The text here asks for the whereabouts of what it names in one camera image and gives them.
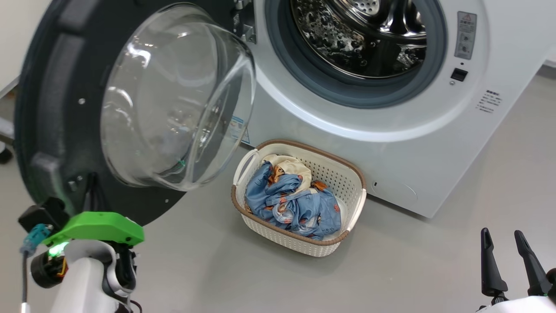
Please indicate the metal door hinge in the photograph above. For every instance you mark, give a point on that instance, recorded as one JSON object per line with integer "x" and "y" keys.
{"x": 245, "y": 26}

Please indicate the blue cartoon print garment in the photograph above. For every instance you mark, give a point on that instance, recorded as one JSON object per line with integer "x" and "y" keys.
{"x": 299, "y": 208}

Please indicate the white basket with brown rim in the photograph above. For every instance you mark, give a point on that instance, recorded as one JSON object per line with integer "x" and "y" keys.
{"x": 282, "y": 237}

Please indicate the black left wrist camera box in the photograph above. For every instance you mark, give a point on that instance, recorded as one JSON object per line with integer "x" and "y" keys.
{"x": 43, "y": 213}

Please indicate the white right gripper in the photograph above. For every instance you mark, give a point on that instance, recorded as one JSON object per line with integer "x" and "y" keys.
{"x": 530, "y": 305}

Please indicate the round white filter cover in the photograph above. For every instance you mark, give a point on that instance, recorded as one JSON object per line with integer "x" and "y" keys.
{"x": 395, "y": 192}

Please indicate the white front-load washing machine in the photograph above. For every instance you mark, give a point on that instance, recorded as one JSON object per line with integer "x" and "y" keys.
{"x": 412, "y": 143}

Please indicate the round black glass washer door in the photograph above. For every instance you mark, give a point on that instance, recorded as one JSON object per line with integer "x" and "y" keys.
{"x": 56, "y": 108}

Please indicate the grey warning sticker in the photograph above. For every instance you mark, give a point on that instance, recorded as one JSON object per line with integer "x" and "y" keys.
{"x": 465, "y": 34}

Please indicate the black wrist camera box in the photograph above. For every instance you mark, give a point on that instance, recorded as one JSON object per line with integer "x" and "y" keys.
{"x": 43, "y": 213}
{"x": 551, "y": 282}

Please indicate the stainless steel washing machine drum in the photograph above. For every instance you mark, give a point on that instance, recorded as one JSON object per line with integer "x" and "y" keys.
{"x": 347, "y": 39}

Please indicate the blue energy label sticker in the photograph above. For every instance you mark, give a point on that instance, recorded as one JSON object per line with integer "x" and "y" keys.
{"x": 238, "y": 128}

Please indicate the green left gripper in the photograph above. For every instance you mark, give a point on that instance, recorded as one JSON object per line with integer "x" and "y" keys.
{"x": 95, "y": 226}

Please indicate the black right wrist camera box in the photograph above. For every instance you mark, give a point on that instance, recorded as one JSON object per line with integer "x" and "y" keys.
{"x": 551, "y": 282}

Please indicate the cream cartoon print garment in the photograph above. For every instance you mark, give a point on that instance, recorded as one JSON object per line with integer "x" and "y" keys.
{"x": 295, "y": 169}

